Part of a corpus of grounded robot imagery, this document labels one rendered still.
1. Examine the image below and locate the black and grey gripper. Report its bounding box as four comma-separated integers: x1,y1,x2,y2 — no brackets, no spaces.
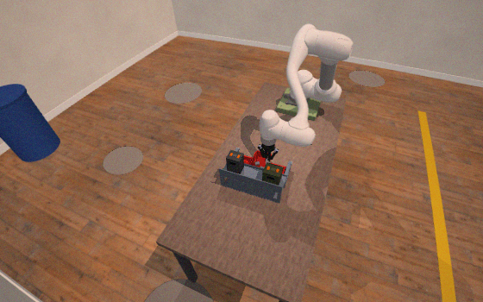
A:
258,143,279,163

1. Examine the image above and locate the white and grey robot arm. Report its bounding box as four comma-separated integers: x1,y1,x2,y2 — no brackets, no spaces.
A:
259,24,354,147

